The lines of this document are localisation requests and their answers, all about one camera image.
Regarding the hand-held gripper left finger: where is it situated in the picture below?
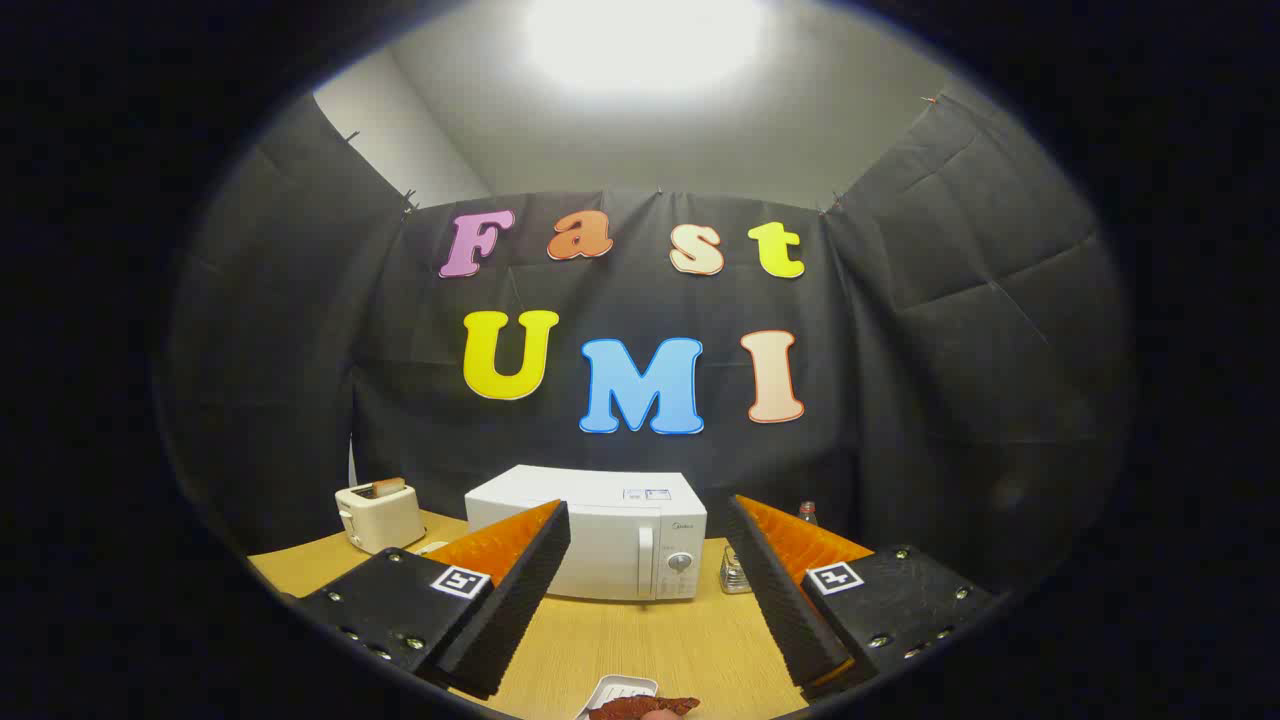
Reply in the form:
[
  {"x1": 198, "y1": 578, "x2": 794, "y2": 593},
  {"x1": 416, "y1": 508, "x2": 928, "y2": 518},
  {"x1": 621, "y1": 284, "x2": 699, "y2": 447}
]
[{"x1": 297, "y1": 499, "x2": 572, "y2": 700}]

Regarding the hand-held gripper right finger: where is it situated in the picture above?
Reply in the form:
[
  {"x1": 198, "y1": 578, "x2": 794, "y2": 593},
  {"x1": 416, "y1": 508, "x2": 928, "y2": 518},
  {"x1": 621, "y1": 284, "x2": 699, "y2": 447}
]
[{"x1": 726, "y1": 494, "x2": 1001, "y2": 701}]

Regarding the white toaster oven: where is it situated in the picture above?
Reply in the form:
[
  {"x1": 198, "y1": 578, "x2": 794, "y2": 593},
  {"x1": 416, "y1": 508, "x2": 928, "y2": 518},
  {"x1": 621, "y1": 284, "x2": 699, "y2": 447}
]
[{"x1": 465, "y1": 464, "x2": 708, "y2": 602}]

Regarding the dried red meat strip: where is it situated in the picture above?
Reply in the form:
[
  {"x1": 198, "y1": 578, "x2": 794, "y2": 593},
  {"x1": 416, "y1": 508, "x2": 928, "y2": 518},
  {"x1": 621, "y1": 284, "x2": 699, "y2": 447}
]
[{"x1": 588, "y1": 696, "x2": 701, "y2": 720}]

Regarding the white pop-up toaster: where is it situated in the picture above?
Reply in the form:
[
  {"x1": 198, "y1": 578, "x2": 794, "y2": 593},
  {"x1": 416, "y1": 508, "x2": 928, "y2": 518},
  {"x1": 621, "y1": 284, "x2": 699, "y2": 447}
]
[{"x1": 335, "y1": 478, "x2": 427, "y2": 556}]

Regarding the small white plastic tray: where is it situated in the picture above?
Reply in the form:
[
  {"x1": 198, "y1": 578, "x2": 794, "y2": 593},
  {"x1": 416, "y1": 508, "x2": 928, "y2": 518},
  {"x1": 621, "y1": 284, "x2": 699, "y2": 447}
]
[{"x1": 576, "y1": 675, "x2": 661, "y2": 720}]

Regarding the black backdrop cloth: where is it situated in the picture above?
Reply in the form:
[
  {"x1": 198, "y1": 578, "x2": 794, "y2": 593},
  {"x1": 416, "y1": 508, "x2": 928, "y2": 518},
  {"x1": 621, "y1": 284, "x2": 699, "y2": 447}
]
[{"x1": 160, "y1": 85, "x2": 1136, "y2": 601}]

